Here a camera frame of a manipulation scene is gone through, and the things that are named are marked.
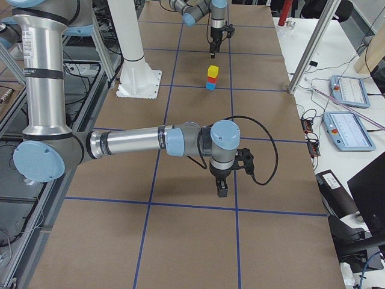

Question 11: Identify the teach pendant tablet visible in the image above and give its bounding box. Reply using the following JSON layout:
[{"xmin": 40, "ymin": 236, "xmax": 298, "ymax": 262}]
[
  {"xmin": 330, "ymin": 75, "xmax": 371, "ymax": 108},
  {"xmin": 323, "ymin": 111, "xmax": 376, "ymax": 152}
]

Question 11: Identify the blue block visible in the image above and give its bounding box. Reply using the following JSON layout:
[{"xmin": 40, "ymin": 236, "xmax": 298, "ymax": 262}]
[{"xmin": 206, "ymin": 82, "xmax": 216, "ymax": 90}]

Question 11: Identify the yellow block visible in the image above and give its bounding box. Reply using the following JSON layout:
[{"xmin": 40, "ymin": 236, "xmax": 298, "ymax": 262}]
[{"xmin": 207, "ymin": 65, "xmax": 220, "ymax": 78}]

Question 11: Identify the black monitor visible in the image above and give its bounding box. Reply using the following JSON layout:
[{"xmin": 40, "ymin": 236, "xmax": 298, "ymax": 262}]
[{"xmin": 348, "ymin": 153, "xmax": 384, "ymax": 234}]

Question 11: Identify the far teach pendant tablet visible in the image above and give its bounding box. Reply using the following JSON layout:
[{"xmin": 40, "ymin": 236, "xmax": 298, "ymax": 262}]
[{"xmin": 330, "ymin": 75, "xmax": 371, "ymax": 108}]

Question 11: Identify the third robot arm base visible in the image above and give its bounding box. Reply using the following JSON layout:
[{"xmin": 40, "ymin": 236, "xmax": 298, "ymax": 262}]
[{"xmin": 1, "ymin": 16, "xmax": 23, "ymax": 60}]

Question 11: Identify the red block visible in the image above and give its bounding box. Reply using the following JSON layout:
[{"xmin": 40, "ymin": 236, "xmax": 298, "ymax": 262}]
[{"xmin": 207, "ymin": 76, "xmax": 217, "ymax": 84}]

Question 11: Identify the near teach pendant tablet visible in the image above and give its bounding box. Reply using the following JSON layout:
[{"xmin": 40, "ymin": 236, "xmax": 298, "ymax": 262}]
[{"xmin": 323, "ymin": 111, "xmax": 376, "ymax": 152}]

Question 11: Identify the red cylinder bottle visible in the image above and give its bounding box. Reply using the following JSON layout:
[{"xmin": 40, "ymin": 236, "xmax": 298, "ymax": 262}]
[{"xmin": 278, "ymin": 0, "xmax": 293, "ymax": 26}]

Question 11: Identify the aluminium frame post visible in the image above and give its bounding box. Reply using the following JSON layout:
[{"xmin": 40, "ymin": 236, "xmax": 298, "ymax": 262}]
[{"xmin": 288, "ymin": 0, "xmax": 341, "ymax": 95}]

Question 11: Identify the black box with label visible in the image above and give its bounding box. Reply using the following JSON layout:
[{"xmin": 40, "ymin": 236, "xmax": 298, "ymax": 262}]
[{"xmin": 316, "ymin": 170, "xmax": 358, "ymax": 219}]

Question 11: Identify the reacher grabber stick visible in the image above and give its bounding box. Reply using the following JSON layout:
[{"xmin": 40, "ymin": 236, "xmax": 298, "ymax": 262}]
[{"xmin": 304, "ymin": 78, "xmax": 384, "ymax": 131}]

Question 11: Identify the orange circuit board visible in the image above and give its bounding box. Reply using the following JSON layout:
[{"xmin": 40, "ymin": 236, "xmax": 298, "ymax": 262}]
[{"xmin": 300, "ymin": 117, "xmax": 321, "ymax": 158}]

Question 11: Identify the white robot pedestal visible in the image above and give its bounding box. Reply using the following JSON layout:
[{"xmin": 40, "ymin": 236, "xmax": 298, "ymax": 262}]
[{"xmin": 108, "ymin": 0, "xmax": 162, "ymax": 99}]

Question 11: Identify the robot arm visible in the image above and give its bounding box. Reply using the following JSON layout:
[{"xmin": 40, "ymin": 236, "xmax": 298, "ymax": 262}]
[
  {"xmin": 168, "ymin": 0, "xmax": 234, "ymax": 58},
  {"xmin": 7, "ymin": 1, "xmax": 240, "ymax": 197}
]

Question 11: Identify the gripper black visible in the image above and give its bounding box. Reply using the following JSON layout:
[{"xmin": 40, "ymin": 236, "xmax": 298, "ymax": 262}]
[
  {"xmin": 210, "ymin": 27, "xmax": 224, "ymax": 58},
  {"xmin": 209, "ymin": 164, "xmax": 237, "ymax": 197}
]

